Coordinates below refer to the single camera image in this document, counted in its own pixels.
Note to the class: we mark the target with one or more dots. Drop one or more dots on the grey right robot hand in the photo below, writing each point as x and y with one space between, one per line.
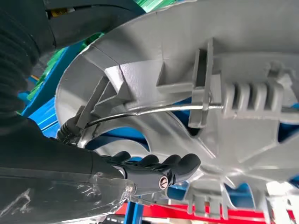
47 173

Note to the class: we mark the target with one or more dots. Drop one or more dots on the green plastic crate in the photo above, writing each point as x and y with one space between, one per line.
52 63
154 4

